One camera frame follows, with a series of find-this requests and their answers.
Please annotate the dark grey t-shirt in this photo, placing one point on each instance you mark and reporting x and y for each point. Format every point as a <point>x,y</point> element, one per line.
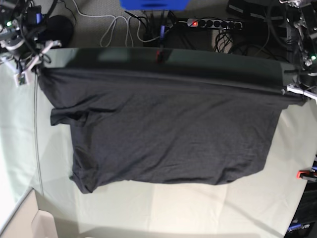
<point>163,127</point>

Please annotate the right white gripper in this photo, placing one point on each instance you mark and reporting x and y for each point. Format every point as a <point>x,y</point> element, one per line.
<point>30,62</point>

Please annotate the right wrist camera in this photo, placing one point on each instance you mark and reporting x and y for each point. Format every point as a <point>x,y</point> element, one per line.
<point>22,78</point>

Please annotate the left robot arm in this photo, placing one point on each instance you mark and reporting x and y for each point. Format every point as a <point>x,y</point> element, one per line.
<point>300,17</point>

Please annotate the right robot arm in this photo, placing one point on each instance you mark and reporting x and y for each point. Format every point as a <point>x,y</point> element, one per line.
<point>21,21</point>

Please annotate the beige cardboard box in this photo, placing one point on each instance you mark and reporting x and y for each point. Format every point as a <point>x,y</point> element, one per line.
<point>28,221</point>

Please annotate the light green tablecloth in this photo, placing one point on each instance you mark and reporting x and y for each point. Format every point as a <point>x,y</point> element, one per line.
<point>34,154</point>

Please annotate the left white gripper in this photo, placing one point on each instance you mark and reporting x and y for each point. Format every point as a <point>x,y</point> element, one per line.
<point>305,92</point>

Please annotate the black power strip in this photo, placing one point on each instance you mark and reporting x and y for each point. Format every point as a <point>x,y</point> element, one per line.
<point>216,24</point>

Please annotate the red clamp table middle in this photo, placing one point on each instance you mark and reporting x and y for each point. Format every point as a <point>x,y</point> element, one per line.
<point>160,56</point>

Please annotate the red clamp right edge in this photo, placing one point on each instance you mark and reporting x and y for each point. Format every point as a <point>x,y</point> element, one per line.
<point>309,175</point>

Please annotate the blue plastic bin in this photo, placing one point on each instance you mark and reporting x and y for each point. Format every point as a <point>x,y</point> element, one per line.
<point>154,4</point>

